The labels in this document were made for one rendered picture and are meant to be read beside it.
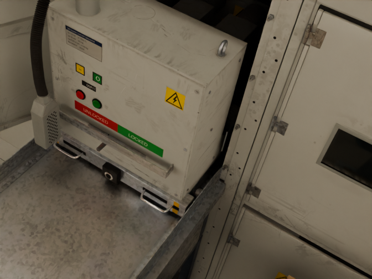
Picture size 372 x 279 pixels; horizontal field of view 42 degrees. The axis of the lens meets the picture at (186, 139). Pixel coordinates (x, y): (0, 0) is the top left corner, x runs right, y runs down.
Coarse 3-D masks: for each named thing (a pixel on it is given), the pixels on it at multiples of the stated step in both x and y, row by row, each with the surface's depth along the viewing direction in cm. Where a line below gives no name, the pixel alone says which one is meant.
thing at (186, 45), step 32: (64, 0) 130; (128, 0) 134; (128, 32) 124; (160, 32) 126; (192, 32) 128; (224, 32) 130; (192, 64) 119; (224, 64) 121; (224, 96) 134; (192, 160) 136
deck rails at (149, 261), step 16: (32, 144) 159; (16, 160) 156; (32, 160) 161; (0, 176) 152; (16, 176) 155; (208, 176) 166; (0, 192) 151; (208, 192) 161; (192, 208) 152; (176, 224) 144; (160, 240) 147; (144, 256) 142; (160, 256) 143; (144, 272) 136
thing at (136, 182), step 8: (64, 136) 160; (64, 144) 163; (72, 144) 160; (80, 144) 158; (80, 152) 161; (88, 152) 158; (96, 152) 157; (88, 160) 161; (96, 160) 158; (104, 160) 155; (120, 168) 154; (128, 176) 153; (136, 176) 152; (128, 184) 156; (136, 184) 154; (144, 184) 151; (152, 184) 151; (152, 192) 152; (160, 192) 149; (160, 200) 152; (176, 200) 148; (184, 200) 149; (192, 200) 150; (176, 208) 150; (184, 208) 148
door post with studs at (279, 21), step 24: (288, 0) 113; (288, 24) 117; (264, 48) 125; (264, 72) 129; (264, 96) 134; (240, 120) 145; (240, 144) 150; (240, 168) 157; (216, 216) 180; (216, 240) 189
